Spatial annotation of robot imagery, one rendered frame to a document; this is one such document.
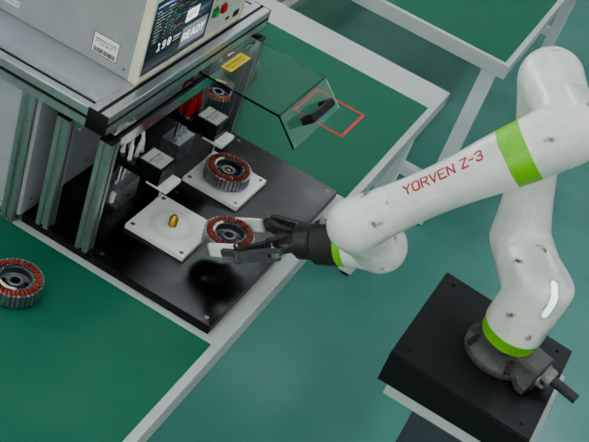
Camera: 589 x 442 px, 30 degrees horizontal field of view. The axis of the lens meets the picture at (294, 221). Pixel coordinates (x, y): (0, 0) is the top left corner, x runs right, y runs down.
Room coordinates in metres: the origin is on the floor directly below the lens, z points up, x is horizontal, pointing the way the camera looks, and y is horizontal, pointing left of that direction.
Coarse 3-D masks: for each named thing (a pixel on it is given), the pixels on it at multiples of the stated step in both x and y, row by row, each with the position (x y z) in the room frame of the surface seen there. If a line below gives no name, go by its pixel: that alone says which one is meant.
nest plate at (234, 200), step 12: (192, 180) 2.05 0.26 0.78; (204, 180) 2.07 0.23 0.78; (252, 180) 2.14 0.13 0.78; (264, 180) 2.16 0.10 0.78; (204, 192) 2.04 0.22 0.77; (216, 192) 2.04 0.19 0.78; (228, 192) 2.06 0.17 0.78; (240, 192) 2.08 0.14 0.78; (252, 192) 2.10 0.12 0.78; (228, 204) 2.02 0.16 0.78; (240, 204) 2.03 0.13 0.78
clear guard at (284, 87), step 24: (240, 48) 2.21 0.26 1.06; (264, 48) 2.25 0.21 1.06; (216, 72) 2.07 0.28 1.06; (240, 72) 2.11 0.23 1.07; (264, 72) 2.15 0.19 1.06; (288, 72) 2.19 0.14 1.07; (312, 72) 2.23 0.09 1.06; (264, 96) 2.05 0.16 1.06; (288, 96) 2.09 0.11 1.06; (312, 96) 2.14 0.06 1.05; (288, 120) 2.02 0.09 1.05
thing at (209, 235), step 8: (224, 216) 1.88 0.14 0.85; (208, 224) 1.83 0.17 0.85; (216, 224) 1.84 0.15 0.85; (224, 224) 1.86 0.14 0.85; (232, 224) 1.87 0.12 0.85; (240, 224) 1.87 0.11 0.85; (208, 232) 1.80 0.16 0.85; (216, 232) 1.84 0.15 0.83; (224, 232) 1.84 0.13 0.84; (232, 232) 1.84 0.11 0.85; (240, 232) 1.86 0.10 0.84; (248, 232) 1.85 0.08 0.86; (208, 240) 1.79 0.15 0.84; (216, 240) 1.79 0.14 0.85; (224, 240) 1.80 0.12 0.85; (232, 240) 1.82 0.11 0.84; (240, 240) 1.82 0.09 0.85; (248, 240) 1.82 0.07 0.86
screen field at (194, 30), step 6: (204, 18) 2.06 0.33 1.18; (192, 24) 2.00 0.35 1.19; (198, 24) 2.03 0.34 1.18; (204, 24) 2.07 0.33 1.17; (186, 30) 1.98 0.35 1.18; (192, 30) 2.01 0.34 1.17; (198, 30) 2.04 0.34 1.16; (186, 36) 1.99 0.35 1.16; (192, 36) 2.02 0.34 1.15; (180, 42) 1.97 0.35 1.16; (186, 42) 2.00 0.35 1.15
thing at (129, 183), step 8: (112, 176) 1.90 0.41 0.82; (128, 176) 1.92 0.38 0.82; (136, 176) 1.93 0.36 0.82; (112, 184) 1.87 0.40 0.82; (120, 184) 1.88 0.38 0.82; (128, 184) 1.89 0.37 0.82; (136, 184) 1.93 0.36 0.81; (120, 192) 1.87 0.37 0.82; (128, 192) 1.90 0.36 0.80; (120, 200) 1.87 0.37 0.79
